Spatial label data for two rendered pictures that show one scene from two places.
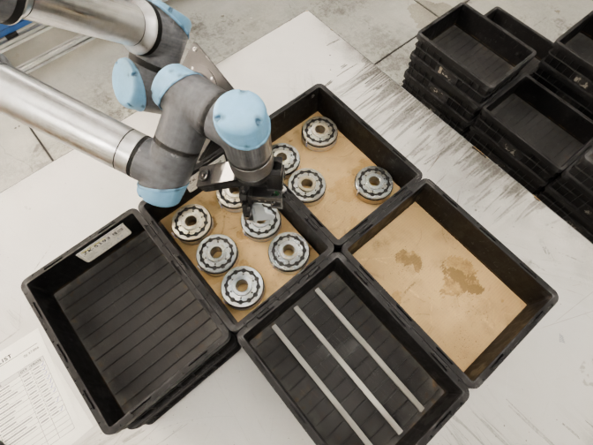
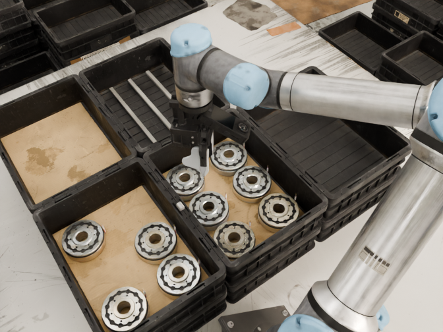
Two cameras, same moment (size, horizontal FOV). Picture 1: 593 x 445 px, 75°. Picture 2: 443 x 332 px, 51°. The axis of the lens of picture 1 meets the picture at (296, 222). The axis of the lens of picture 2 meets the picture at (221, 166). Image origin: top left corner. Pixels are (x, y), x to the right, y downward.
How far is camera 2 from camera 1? 1.05 m
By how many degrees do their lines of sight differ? 61
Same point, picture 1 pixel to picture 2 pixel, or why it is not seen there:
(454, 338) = (68, 122)
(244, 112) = (186, 29)
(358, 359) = (144, 115)
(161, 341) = (295, 132)
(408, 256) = (78, 177)
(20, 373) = not seen: hidden behind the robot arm
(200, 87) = (221, 59)
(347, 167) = (105, 269)
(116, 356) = (327, 126)
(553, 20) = not seen: outside the picture
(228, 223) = (243, 216)
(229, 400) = not seen: hidden behind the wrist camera
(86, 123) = (325, 78)
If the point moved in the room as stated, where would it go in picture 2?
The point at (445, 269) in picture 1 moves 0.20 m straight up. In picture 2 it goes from (51, 165) to (25, 116)
